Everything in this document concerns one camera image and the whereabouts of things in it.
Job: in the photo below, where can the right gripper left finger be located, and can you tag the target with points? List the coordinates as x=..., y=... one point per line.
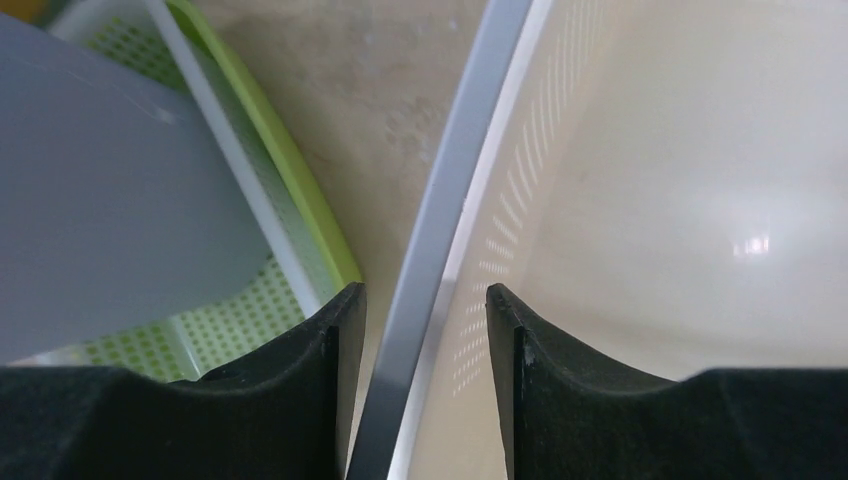
x=282, y=411

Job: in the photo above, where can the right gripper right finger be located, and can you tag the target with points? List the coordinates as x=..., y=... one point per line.
x=568, y=411

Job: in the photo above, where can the cream plastic basket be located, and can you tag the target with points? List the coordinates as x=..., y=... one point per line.
x=665, y=181

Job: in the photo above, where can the grey plastic bucket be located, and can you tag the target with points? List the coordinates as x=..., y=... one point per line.
x=117, y=205

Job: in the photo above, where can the green plastic tray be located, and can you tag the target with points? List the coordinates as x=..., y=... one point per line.
x=287, y=182

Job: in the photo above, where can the white perforated tray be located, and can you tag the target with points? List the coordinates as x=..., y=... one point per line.
x=143, y=37

